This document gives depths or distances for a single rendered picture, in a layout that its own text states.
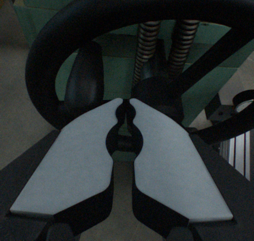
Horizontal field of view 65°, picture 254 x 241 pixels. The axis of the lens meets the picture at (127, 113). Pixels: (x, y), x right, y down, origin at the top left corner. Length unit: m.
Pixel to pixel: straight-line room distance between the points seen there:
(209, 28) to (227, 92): 0.32
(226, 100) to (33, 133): 0.93
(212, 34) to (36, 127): 1.02
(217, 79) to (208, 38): 0.24
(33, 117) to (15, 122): 0.09
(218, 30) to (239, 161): 0.78
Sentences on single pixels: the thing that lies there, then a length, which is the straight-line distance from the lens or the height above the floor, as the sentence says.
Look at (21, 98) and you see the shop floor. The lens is 1.29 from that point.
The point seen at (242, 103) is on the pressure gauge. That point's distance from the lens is 0.50.
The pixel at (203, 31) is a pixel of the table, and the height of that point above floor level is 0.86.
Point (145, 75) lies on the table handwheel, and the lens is 0.25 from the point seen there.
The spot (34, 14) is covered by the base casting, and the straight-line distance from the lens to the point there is 0.40.
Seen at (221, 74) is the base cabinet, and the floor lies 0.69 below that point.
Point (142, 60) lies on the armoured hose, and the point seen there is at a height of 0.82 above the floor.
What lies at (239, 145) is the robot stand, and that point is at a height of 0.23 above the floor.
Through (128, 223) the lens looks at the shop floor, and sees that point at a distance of 1.02.
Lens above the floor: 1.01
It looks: 59 degrees down
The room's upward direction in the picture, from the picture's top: 13 degrees clockwise
